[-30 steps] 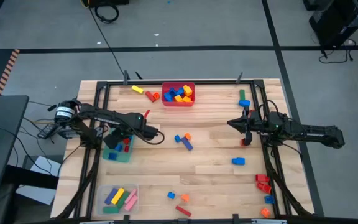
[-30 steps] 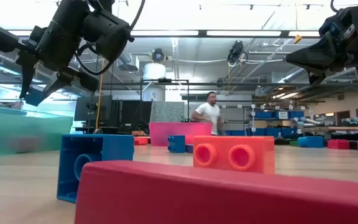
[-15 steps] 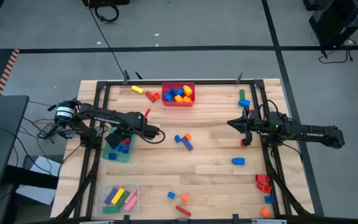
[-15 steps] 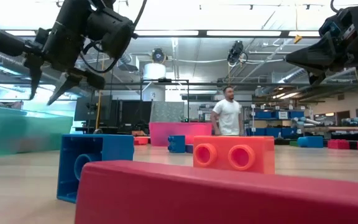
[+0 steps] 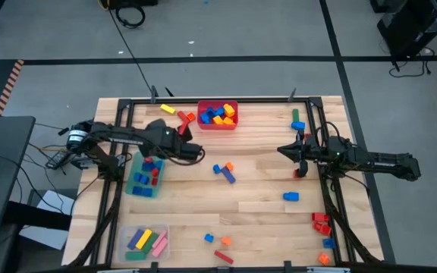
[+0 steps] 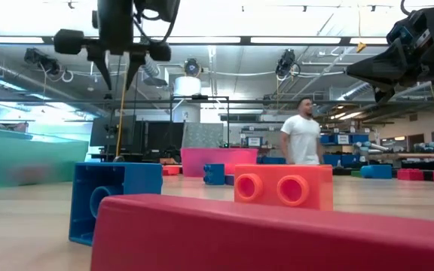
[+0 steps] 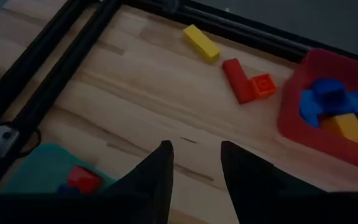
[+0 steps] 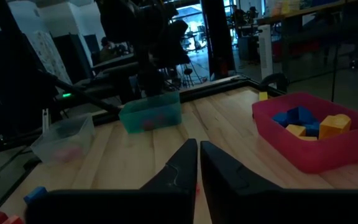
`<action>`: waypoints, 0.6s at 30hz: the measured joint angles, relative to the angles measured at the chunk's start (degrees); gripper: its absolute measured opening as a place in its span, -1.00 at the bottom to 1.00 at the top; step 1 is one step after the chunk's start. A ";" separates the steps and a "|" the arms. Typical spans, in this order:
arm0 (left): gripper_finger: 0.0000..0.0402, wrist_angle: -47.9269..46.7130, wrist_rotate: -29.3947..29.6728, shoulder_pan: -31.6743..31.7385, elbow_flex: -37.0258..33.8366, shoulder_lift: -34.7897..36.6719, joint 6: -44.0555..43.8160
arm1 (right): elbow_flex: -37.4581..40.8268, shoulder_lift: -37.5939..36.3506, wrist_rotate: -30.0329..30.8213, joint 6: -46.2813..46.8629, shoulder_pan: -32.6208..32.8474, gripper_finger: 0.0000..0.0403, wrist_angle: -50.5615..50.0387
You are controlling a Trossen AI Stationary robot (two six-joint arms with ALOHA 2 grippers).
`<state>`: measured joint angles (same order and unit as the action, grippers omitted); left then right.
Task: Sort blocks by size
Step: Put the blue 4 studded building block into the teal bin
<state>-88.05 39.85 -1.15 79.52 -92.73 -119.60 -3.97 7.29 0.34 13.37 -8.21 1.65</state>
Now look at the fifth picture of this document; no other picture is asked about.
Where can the white paper sheets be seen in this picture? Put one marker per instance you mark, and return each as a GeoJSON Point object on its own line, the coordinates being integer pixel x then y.
{"type": "Point", "coordinates": [57, 201]}

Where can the small orange block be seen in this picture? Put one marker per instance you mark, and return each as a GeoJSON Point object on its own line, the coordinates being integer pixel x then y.
{"type": "Point", "coordinates": [229, 166]}
{"type": "Point", "coordinates": [226, 240]}
{"type": "Point", "coordinates": [324, 259]}
{"type": "Point", "coordinates": [191, 117]}

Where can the long pink block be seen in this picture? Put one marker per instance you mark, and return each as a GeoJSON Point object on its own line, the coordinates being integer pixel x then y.
{"type": "Point", "coordinates": [159, 239]}
{"type": "Point", "coordinates": [160, 247]}

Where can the black power adapter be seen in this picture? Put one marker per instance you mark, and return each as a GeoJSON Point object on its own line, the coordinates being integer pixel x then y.
{"type": "Point", "coordinates": [55, 160]}

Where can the black computer tower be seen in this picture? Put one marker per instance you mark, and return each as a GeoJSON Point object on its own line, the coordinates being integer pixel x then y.
{"type": "Point", "coordinates": [412, 22]}

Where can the clear plastic bin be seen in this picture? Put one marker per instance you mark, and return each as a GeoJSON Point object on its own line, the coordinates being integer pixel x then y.
{"type": "Point", "coordinates": [121, 242]}

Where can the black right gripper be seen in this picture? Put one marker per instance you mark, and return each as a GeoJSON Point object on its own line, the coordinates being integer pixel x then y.
{"type": "Point", "coordinates": [315, 153]}

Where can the red tag strip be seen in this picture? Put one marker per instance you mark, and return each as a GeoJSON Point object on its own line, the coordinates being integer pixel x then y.
{"type": "Point", "coordinates": [183, 128]}

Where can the small dark red block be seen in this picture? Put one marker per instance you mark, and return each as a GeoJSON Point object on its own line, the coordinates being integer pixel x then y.
{"type": "Point", "coordinates": [154, 172]}

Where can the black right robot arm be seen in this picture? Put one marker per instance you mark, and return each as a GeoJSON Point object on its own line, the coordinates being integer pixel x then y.
{"type": "Point", "coordinates": [378, 161]}

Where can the black clamp lever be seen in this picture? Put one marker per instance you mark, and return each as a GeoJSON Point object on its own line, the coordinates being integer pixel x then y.
{"type": "Point", "coordinates": [292, 95]}
{"type": "Point", "coordinates": [153, 95]}
{"type": "Point", "coordinates": [169, 91]}

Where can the long yellow block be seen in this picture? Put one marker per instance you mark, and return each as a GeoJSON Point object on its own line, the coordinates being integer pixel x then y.
{"type": "Point", "coordinates": [143, 239]}
{"type": "Point", "coordinates": [167, 109]}

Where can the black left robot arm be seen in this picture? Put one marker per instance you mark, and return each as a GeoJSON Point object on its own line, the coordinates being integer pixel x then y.
{"type": "Point", "coordinates": [127, 136]}

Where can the grey metal bracket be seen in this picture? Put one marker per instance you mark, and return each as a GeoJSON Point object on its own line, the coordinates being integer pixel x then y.
{"type": "Point", "coordinates": [328, 270]}

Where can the green translucent plastic bin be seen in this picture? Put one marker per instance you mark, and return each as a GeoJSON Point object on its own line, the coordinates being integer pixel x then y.
{"type": "Point", "coordinates": [131, 182]}

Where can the black desk leg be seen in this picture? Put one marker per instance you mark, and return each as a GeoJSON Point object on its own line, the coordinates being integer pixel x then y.
{"type": "Point", "coordinates": [36, 216]}

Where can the black equipment box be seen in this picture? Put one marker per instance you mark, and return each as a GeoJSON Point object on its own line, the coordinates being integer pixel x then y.
{"type": "Point", "coordinates": [135, 3]}

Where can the red plastic bin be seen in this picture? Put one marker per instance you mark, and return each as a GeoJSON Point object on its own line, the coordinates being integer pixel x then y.
{"type": "Point", "coordinates": [203, 127]}

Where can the black aluminium table frame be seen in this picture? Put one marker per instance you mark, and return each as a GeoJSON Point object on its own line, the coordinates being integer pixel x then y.
{"type": "Point", "coordinates": [241, 100]}

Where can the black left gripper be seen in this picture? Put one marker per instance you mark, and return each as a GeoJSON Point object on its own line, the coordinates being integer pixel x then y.
{"type": "Point", "coordinates": [188, 151]}

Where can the long green block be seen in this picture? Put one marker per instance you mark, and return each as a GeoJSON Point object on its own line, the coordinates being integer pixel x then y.
{"type": "Point", "coordinates": [151, 243]}
{"type": "Point", "coordinates": [296, 115]}
{"type": "Point", "coordinates": [135, 256]}

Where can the small blue block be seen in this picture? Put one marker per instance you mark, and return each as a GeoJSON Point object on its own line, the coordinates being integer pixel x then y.
{"type": "Point", "coordinates": [216, 168]}
{"type": "Point", "coordinates": [138, 176]}
{"type": "Point", "coordinates": [137, 190]}
{"type": "Point", "coordinates": [209, 237]}
{"type": "Point", "coordinates": [147, 192]}
{"type": "Point", "coordinates": [158, 165]}
{"type": "Point", "coordinates": [147, 166]}
{"type": "Point", "coordinates": [145, 179]}
{"type": "Point", "coordinates": [329, 243]}

